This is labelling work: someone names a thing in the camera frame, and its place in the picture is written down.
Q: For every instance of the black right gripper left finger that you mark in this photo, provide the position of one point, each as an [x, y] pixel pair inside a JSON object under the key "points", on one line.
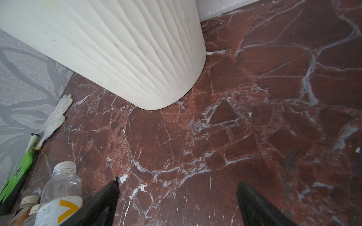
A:
{"points": [[99, 210]]}

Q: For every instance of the clear bottle orange label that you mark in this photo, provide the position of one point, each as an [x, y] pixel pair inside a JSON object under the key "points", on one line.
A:
{"points": [[30, 220]]}

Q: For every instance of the white ribbed trash bin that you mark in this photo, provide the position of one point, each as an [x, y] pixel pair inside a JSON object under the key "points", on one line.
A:
{"points": [[150, 53]]}

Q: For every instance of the clear bottle white yellow label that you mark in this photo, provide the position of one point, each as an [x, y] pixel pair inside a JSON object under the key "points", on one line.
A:
{"points": [[61, 196]]}

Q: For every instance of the green black work glove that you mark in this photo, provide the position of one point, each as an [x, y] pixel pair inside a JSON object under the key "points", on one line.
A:
{"points": [[16, 182]]}

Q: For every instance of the white knit glove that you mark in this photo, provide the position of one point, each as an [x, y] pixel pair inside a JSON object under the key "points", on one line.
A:
{"points": [[54, 121]]}

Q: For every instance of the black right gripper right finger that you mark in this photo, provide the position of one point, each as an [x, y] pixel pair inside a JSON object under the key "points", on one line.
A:
{"points": [[256, 210]]}

